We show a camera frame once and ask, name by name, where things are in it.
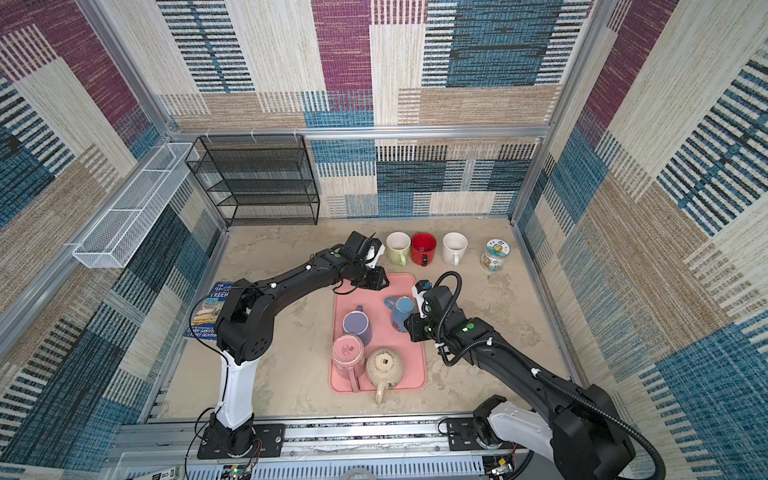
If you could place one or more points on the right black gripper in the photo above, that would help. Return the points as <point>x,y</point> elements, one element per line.
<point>414,320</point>

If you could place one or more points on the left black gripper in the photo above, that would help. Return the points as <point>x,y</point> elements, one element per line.
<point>379,274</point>

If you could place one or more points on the blue dotted ceramic mug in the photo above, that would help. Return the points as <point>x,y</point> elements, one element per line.
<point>401,308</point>

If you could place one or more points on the light green ceramic mug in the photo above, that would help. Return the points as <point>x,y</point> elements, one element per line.
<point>398,248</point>

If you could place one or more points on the purple ceramic mug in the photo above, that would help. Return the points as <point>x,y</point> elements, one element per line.
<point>358,323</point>

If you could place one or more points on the red ceramic mug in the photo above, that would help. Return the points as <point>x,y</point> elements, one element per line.
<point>423,246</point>

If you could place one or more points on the white ceramic mug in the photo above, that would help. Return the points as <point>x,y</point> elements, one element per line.
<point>454,246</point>

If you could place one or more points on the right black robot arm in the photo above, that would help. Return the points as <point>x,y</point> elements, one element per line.
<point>574,427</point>

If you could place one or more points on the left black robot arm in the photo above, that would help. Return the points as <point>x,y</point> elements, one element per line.
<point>244,328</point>

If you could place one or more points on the pink ghost pattern mug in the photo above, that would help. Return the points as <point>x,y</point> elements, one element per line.
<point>348,358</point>

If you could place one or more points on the pink plastic tray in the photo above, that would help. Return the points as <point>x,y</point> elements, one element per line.
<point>384,335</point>

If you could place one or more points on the green lidded yogurt cup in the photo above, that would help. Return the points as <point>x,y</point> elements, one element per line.
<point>495,254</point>

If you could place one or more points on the blue treehouse paperback book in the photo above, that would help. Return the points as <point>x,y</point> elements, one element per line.
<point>203,321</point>

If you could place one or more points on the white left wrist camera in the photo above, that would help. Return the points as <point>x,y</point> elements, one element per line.
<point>375,251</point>

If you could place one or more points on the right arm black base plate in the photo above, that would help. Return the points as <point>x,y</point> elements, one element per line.
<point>468,433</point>

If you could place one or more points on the black wire mesh shelf rack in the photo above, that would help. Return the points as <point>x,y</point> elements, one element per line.
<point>257,180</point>

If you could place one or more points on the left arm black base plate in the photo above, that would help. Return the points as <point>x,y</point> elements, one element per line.
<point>267,441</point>

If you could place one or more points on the white wire mesh basket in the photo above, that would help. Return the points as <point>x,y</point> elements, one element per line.
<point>114,239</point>

